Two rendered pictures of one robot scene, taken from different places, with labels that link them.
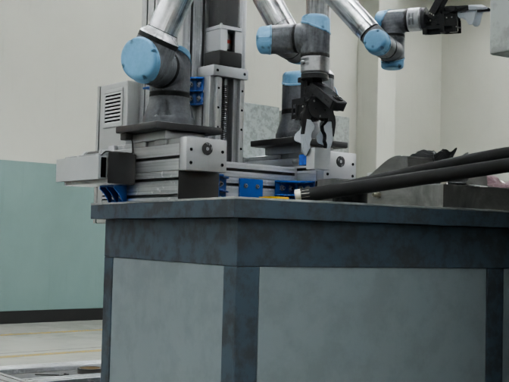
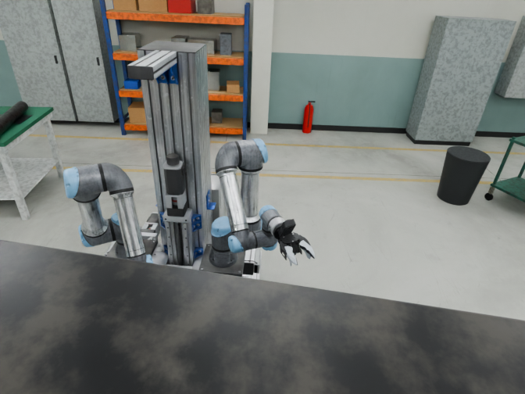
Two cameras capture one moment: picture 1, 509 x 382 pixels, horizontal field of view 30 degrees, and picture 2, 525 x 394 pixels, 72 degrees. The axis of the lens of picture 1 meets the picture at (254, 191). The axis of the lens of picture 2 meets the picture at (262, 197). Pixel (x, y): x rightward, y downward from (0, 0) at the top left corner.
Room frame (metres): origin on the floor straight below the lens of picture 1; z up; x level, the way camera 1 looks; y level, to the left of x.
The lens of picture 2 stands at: (2.03, -1.21, 2.30)
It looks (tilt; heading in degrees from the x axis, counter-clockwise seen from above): 31 degrees down; 40
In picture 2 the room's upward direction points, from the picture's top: 3 degrees clockwise
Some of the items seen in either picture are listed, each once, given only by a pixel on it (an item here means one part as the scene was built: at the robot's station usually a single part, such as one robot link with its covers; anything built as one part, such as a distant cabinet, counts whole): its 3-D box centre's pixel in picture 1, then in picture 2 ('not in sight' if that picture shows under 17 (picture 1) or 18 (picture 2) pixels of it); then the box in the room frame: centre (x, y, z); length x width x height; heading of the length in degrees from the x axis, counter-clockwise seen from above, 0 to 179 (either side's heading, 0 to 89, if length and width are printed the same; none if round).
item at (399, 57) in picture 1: (391, 51); (266, 237); (3.02, -0.43, 1.33); 0.11 x 0.08 x 0.11; 154
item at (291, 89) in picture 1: (301, 90); (224, 232); (3.04, -0.14, 1.20); 0.13 x 0.12 x 0.14; 154
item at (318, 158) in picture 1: (307, 160); not in sight; (2.45, -0.14, 0.93); 0.13 x 0.05 x 0.05; 31
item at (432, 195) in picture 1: (413, 186); not in sight; (2.44, -0.41, 0.87); 0.50 x 0.26 x 0.14; 31
